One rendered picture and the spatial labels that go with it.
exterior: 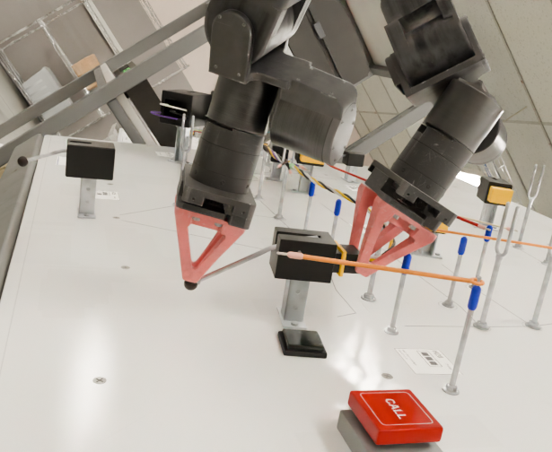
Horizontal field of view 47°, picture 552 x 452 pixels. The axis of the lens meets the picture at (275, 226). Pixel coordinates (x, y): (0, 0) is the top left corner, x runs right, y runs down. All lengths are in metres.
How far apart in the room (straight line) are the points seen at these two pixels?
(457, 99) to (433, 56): 0.05
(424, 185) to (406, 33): 0.15
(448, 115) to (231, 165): 0.21
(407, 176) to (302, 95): 0.14
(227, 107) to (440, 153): 0.20
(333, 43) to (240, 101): 1.16
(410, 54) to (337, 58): 1.08
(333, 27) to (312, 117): 1.17
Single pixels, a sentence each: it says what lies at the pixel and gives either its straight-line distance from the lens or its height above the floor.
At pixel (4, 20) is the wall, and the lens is 8.20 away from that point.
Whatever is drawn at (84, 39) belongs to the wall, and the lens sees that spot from 8.09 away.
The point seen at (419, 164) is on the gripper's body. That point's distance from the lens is 0.61.
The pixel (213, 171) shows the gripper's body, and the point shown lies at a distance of 0.57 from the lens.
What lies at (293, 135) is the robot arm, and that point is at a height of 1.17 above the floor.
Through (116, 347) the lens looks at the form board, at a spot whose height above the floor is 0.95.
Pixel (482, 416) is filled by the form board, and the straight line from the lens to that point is 0.57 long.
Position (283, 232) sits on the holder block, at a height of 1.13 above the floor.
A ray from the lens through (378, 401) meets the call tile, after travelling 0.48.
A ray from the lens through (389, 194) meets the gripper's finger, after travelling 0.62.
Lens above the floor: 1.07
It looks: 5 degrees up
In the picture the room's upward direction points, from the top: 57 degrees clockwise
